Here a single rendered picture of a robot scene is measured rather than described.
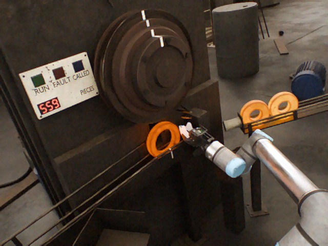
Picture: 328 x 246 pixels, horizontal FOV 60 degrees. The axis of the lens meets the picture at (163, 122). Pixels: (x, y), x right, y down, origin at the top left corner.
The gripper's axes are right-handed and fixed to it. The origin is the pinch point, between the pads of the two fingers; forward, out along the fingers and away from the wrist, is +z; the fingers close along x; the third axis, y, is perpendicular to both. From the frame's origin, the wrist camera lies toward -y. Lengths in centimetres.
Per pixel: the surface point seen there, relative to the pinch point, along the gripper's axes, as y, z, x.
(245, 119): -1.2, -15.6, -32.5
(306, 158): -67, -36, -105
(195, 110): 4.5, 2.0, -11.2
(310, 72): -49, 15, -192
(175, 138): -0.8, -2.9, 6.6
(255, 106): 6.3, -16.7, -37.2
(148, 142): 3.6, 0.0, 20.9
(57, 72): 41, 22, 47
